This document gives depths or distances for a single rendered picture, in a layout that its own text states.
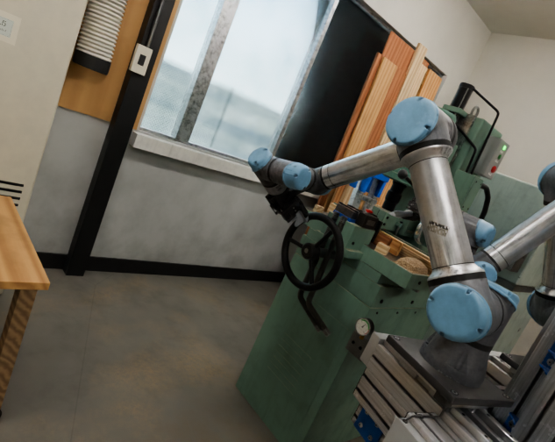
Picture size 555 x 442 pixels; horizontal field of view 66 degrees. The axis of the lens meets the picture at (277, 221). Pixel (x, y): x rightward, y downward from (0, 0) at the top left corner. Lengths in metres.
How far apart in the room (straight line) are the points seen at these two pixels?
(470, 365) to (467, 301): 0.22
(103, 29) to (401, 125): 1.47
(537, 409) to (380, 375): 0.35
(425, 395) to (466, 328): 0.25
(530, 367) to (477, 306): 0.39
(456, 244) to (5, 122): 1.68
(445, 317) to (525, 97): 3.53
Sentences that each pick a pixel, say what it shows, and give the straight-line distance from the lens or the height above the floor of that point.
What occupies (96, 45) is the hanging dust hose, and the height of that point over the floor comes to 1.19.
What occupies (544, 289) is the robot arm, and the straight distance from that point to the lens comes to 1.59.
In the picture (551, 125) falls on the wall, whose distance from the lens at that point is 4.18.
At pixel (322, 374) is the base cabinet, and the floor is 0.38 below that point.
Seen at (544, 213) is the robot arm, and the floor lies 1.24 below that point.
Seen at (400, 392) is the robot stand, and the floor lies 0.71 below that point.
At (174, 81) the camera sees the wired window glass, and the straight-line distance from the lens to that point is 2.56.
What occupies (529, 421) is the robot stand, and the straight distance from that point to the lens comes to 1.20.
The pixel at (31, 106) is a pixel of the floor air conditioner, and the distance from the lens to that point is 1.99.
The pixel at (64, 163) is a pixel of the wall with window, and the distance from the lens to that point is 2.40.
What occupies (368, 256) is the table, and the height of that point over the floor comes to 0.87.
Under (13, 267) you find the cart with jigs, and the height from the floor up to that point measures 0.53.
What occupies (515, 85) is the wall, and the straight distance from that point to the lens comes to 4.40.
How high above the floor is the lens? 1.18
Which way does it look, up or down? 12 degrees down
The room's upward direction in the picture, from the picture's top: 23 degrees clockwise
